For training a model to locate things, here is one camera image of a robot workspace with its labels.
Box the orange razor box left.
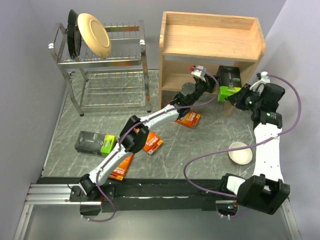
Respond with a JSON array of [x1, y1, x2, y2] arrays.
[[109, 154, 134, 181]]

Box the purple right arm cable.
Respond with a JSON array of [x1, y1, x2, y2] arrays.
[[183, 73, 302, 220]]

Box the white small bowl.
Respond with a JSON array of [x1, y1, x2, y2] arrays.
[[228, 142, 253, 165]]

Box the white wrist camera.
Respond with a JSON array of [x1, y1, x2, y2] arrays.
[[249, 71, 270, 92], [190, 65, 207, 82]]

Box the black plate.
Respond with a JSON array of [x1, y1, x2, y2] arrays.
[[67, 9, 82, 60]]

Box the wooden two-tier shelf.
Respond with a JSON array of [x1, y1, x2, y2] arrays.
[[158, 11, 266, 108]]

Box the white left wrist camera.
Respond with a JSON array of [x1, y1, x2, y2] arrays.
[[190, 65, 207, 82]]

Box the chrome dish rack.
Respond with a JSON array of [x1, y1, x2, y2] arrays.
[[48, 20, 152, 117]]

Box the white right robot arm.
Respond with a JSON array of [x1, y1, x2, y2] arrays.
[[218, 83, 291, 215]]

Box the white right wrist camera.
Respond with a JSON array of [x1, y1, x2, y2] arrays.
[[249, 71, 270, 92]]

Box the orange razor box middle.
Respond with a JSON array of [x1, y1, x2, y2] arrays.
[[143, 131, 163, 155]]

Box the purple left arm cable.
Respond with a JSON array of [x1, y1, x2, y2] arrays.
[[89, 69, 221, 223]]

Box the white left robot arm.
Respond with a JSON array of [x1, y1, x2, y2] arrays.
[[78, 73, 219, 201]]

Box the orange razor box right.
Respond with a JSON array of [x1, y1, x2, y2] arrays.
[[175, 110, 201, 129]]

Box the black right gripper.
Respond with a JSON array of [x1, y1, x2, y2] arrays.
[[226, 83, 262, 112]]

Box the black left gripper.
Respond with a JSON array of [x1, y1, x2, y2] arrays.
[[188, 74, 220, 107]]

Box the black green razor box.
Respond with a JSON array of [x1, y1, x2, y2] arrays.
[[74, 131, 117, 157], [216, 65, 242, 102]]

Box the beige wooden plate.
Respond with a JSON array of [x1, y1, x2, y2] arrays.
[[77, 13, 112, 59]]

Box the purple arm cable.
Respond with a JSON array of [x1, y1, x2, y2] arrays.
[[89, 69, 221, 223], [183, 73, 302, 220]]

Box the orange razor box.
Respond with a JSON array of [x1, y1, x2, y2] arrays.
[[109, 154, 134, 181], [175, 110, 201, 129], [143, 131, 163, 155]]

